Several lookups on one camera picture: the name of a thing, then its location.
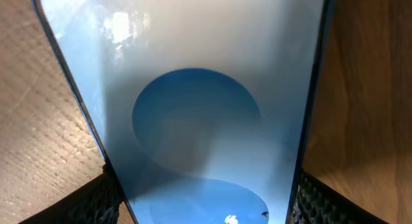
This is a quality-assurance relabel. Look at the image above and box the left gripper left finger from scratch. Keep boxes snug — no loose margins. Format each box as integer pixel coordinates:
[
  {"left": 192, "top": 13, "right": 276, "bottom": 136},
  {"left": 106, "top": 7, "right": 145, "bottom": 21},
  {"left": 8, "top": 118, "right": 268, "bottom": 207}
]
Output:
[{"left": 20, "top": 165, "right": 123, "bottom": 224}]

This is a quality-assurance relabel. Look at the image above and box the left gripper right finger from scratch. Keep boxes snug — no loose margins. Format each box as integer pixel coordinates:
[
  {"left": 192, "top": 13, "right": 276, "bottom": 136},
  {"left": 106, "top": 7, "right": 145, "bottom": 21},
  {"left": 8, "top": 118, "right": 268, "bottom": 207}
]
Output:
[{"left": 286, "top": 169, "right": 388, "bottom": 224}]

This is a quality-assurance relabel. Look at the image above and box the blue Galaxy smartphone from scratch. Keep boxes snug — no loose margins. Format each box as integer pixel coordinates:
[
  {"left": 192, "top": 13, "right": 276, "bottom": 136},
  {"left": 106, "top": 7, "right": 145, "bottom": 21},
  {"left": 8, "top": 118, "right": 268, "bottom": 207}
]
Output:
[{"left": 32, "top": 0, "right": 334, "bottom": 224}]

